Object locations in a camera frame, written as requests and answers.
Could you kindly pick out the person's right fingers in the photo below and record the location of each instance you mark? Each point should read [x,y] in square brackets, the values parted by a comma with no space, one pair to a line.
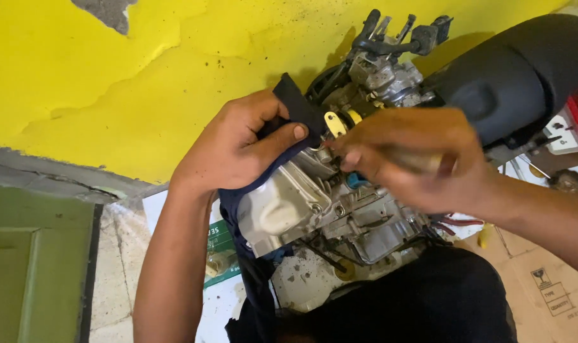
[360,147]

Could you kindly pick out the white plastic battery box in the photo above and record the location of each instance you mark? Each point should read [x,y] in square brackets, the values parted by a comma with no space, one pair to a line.
[563,136]

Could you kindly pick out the brown cardboard sheet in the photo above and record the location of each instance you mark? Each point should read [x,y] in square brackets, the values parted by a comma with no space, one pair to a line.
[546,290]

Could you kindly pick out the green printed packet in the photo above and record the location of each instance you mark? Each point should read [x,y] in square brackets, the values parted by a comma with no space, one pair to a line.
[219,252]

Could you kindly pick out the dark navy cloth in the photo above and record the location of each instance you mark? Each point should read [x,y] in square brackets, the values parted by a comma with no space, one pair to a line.
[301,107]

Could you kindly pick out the person's right hand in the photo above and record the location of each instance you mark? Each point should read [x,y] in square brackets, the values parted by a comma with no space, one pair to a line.
[422,138]

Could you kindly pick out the cream yellow plastic tab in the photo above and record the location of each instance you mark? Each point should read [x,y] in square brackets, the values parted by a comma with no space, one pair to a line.
[335,125]

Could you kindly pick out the grey carburetor with black levers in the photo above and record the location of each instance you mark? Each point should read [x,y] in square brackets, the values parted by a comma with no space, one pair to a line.
[389,76]

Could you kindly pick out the person's black clothed leg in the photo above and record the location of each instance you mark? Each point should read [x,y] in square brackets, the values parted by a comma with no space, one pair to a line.
[412,300]

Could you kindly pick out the silver motorcycle engine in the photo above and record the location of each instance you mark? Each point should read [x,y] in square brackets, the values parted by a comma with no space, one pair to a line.
[293,205]

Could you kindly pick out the small yellow object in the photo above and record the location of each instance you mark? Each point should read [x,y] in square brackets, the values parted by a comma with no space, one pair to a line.
[484,236]

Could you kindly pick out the black motorcycle seat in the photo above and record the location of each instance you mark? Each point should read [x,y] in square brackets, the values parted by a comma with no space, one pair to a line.
[513,81]

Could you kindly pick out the person's left hand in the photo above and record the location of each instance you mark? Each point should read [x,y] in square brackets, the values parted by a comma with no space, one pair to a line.
[222,147]

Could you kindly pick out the green wooden door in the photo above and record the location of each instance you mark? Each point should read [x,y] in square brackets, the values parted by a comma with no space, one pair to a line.
[36,267]

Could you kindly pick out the brown furry object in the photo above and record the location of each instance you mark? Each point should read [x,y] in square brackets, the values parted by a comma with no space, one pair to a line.
[572,182]

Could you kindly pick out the blue engine cap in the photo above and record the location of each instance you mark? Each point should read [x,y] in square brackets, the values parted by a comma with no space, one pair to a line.
[355,180]

